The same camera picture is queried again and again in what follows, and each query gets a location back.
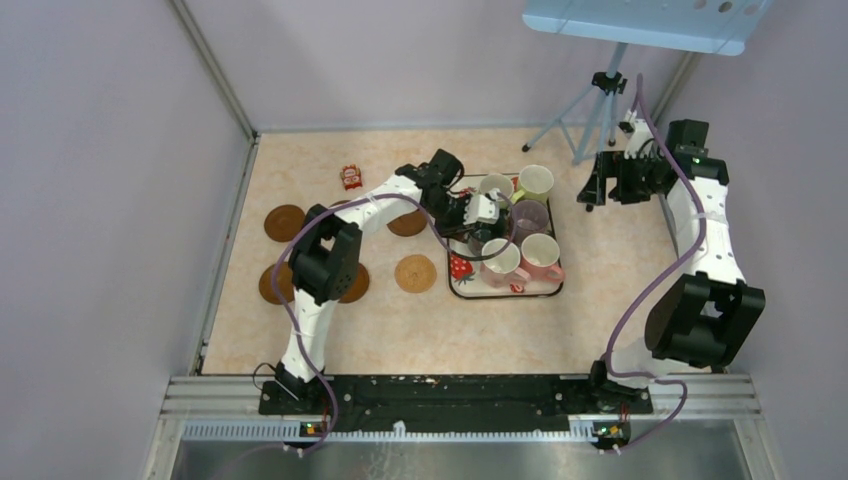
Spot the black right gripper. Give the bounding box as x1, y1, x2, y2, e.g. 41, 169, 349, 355
577, 151, 663, 206

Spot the dark brown wooden coaster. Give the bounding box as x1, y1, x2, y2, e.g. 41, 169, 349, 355
387, 211, 428, 237

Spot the dark green mug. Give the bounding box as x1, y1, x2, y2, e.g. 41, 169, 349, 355
467, 223, 506, 257

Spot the woven rattan coaster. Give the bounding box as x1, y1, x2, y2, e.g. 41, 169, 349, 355
394, 254, 437, 294

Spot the brown wooden round coaster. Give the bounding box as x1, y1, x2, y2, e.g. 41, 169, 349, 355
263, 204, 305, 243

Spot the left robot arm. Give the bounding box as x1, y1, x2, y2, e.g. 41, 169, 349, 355
272, 149, 500, 414

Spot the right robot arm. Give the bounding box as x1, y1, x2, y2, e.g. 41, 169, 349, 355
577, 110, 766, 412

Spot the yellow-green mug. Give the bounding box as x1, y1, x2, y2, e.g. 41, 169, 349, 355
510, 165, 555, 204

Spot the light green mug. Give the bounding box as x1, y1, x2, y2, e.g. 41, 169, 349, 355
478, 173, 515, 198

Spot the white strawberry tray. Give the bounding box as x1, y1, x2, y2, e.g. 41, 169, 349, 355
447, 199, 565, 300

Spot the purple mug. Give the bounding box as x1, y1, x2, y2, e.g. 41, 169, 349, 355
511, 200, 550, 245

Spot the light blue tripod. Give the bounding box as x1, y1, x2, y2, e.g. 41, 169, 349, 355
521, 42, 629, 165

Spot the pale pink mug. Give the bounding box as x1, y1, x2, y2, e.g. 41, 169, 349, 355
481, 238, 531, 288

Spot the red snack packet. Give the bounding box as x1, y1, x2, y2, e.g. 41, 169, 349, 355
340, 164, 363, 191

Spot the light blue panel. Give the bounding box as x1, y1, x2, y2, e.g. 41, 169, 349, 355
522, 0, 773, 56

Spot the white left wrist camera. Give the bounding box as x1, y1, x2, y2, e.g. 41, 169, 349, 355
463, 188, 504, 227

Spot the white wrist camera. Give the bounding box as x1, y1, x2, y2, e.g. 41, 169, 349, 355
618, 108, 655, 160
463, 188, 504, 227

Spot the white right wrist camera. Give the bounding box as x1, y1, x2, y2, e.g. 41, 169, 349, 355
618, 108, 655, 160

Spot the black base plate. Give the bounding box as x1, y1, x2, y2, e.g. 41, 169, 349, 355
258, 374, 653, 434

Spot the aluminium frame rail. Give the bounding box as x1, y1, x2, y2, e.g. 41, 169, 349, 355
144, 374, 787, 479

